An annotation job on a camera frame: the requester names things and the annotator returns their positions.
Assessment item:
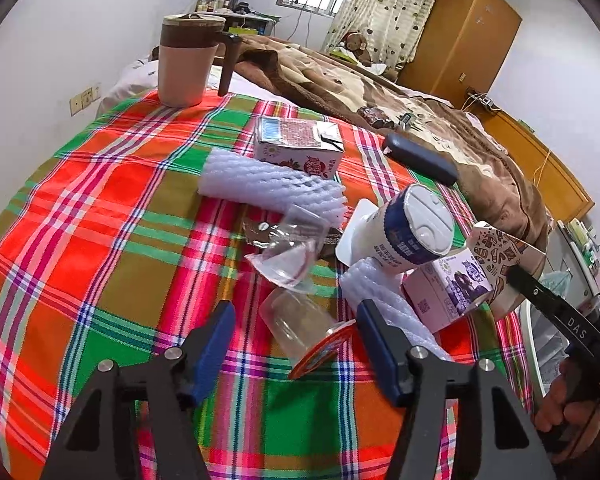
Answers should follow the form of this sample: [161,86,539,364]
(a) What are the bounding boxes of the purple milk carton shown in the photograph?
[402,247,496,333]

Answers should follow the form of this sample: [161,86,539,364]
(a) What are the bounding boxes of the brown teddy bear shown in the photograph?
[341,30,373,66]

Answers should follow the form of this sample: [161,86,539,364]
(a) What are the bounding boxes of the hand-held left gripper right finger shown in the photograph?
[356,299,558,480]

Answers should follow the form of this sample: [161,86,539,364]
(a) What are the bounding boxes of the wall socket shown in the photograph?
[69,85,101,116]

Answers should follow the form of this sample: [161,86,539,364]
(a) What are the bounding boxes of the brown printed paper box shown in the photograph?
[465,220,548,321]

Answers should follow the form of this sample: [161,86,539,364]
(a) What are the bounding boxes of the heart print curtain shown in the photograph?
[325,0,443,68]

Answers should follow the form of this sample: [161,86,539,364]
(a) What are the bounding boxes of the short white foam net sleeve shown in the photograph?
[340,257,453,361]

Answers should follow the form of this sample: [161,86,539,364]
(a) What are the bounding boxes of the red milk carton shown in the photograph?
[252,116,344,181]

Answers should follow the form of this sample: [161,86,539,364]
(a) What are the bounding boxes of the long white foam net sleeve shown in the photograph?
[197,149,348,223]

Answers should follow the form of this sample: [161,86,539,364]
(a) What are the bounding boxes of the clear plastic cup orange lid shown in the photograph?
[259,287,357,380]

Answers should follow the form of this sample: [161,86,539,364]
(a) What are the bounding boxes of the grey nightstand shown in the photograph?
[555,220,600,313]

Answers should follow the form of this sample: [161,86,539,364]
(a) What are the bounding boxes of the wooden headboard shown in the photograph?
[472,105,596,226]

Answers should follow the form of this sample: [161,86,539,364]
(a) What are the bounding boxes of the dark snack packet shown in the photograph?
[357,106,396,130]

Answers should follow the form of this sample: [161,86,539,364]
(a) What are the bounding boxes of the white cluttered desk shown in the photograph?
[195,7,281,36]

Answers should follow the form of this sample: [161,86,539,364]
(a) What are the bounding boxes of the wooden wardrobe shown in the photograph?
[397,0,523,108]

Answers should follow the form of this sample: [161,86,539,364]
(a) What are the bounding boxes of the pile of small boxes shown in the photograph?
[570,216,600,263]

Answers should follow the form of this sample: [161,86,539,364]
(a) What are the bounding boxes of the beige mug with brown lid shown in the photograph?
[158,12,242,108]

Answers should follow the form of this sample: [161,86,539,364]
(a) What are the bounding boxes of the brown fleece blanket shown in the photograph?
[227,32,551,251]

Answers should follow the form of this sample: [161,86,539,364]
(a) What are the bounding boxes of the brown snack wrapper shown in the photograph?
[242,217,343,261]

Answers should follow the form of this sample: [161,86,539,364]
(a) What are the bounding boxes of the colourful plaid cloth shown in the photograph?
[0,87,536,480]

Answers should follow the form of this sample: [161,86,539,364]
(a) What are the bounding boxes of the person's right hand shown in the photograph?
[532,360,600,461]

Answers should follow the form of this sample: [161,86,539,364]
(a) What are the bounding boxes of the black glasses case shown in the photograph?
[382,131,460,187]

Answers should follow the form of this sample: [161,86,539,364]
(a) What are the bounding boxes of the white and blue yogurt cup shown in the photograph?
[365,183,468,273]

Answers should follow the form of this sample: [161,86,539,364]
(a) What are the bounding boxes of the white bed sheet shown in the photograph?
[97,55,261,116]

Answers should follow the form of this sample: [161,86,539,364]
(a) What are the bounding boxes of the white power strip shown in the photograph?
[467,87,496,108]

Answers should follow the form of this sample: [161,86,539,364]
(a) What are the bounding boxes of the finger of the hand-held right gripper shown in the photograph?
[507,265,600,347]

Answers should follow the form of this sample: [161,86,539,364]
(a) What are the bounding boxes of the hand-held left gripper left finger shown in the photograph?
[40,300,237,480]

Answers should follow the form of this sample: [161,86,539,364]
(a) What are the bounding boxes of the yellow cable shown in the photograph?
[532,149,554,187]

